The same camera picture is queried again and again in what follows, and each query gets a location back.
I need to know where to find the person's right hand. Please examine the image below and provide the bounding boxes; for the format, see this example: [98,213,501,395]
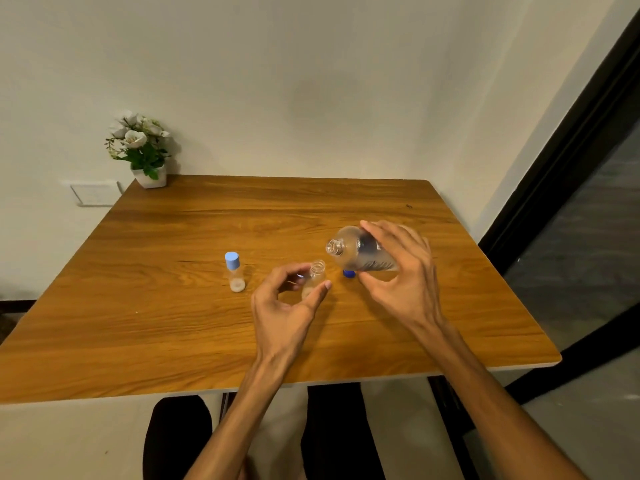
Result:
[357,220,447,338]

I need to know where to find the person's left hand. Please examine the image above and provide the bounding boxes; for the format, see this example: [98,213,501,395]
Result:
[250,262,333,369]

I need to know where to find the small clear bottle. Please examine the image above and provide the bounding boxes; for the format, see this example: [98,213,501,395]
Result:
[301,259,327,301]

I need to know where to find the large clear plastic bottle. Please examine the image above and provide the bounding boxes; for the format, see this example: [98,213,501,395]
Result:
[325,225,401,273]

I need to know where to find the person's left forearm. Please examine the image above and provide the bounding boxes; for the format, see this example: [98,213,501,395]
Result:
[184,359,293,480]

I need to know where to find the person's right forearm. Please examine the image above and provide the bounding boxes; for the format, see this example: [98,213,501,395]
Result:
[416,317,588,480]

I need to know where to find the small bottle with blue cap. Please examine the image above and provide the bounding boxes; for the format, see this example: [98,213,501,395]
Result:
[224,251,247,294]

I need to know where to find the person's right leg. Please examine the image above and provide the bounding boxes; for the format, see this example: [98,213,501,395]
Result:
[299,382,387,480]

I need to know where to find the person's leg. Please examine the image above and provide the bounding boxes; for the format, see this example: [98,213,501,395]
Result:
[299,382,387,480]
[142,394,214,480]

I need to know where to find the black table leg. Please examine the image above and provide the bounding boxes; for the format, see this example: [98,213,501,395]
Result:
[428,376,482,480]

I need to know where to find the person's left leg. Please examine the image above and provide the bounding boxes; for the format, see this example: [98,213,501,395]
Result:
[142,394,214,480]

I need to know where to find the white flowers in white pot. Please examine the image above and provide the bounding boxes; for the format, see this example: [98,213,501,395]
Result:
[104,112,172,190]

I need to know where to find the black door frame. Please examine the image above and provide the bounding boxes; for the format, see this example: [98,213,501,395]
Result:
[478,14,640,406]

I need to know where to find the white wall socket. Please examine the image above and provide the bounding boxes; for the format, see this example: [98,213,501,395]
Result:
[69,181,124,208]

